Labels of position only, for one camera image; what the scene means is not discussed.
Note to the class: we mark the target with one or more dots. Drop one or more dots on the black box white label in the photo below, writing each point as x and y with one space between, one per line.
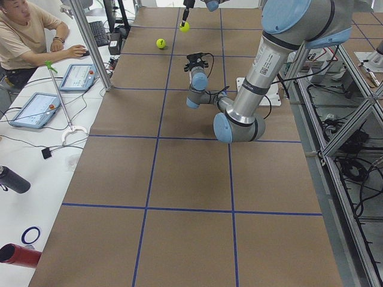
114 45

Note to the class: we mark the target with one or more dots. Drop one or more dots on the aluminium frame post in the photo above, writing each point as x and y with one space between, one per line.
87 35

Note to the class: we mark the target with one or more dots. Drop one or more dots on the tennis ball marked three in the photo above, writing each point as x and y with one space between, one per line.
161 43

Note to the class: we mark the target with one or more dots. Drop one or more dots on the near teach pendant tablet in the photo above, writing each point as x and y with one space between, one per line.
37 111

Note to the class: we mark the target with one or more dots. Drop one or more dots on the seated person beige shirt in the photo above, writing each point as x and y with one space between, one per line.
31 36

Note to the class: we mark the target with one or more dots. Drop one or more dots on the red cylinder bottle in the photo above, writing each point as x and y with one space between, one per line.
20 256

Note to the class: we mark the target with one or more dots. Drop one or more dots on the teach pendant tablet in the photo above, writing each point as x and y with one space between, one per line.
78 78
37 111

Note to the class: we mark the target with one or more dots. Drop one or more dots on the far teach pendant tablet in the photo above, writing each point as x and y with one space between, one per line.
78 78

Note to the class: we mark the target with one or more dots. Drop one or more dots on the black keyboard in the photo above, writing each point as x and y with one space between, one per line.
99 33

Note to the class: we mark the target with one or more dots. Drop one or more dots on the yellow tennis ball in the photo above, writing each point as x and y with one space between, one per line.
184 27

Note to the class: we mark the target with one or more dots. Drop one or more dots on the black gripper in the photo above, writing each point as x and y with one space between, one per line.
188 3
190 65

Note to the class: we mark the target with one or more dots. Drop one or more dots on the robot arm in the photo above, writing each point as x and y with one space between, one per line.
211 5
286 26

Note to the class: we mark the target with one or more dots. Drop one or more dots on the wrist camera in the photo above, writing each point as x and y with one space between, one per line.
194 57

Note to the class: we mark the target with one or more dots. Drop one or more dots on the black water bottle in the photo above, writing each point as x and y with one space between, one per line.
12 181

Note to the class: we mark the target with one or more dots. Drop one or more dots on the reacher grabber stick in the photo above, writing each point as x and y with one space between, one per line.
71 129

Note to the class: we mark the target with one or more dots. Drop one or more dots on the small black square device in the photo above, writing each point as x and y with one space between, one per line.
46 153

